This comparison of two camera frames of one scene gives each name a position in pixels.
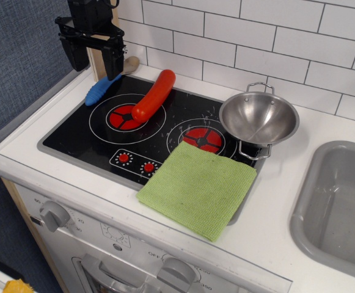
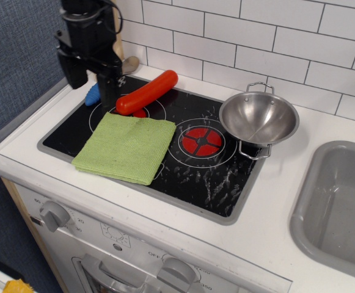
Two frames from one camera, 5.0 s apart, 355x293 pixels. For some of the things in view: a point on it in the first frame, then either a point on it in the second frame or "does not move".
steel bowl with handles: (259, 118) does not move
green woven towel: (200, 191) -> (126, 148)
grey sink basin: (333, 223) does not move
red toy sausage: (150, 105) -> (134, 98)
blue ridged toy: (98, 88) does not move
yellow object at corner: (17, 286) does not move
